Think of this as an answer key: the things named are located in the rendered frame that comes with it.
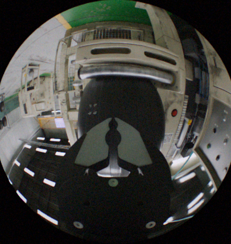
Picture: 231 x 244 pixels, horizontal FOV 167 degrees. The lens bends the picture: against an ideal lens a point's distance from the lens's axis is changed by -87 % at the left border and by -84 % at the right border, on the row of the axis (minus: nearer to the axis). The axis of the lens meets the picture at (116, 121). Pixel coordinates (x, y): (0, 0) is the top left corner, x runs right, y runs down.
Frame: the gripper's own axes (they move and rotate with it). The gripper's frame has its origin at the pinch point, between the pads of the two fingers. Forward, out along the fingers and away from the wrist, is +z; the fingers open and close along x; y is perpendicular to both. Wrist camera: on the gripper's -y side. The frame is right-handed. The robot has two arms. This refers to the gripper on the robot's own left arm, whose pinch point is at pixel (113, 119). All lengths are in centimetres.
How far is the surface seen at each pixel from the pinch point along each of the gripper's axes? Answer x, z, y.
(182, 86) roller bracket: 23.7, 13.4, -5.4
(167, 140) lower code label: 31.8, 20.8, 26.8
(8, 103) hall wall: -1113, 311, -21
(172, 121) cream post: 31.3, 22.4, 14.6
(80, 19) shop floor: -41, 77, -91
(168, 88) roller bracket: 22.6, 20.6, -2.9
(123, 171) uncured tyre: 3.0, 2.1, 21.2
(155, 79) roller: 14.1, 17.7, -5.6
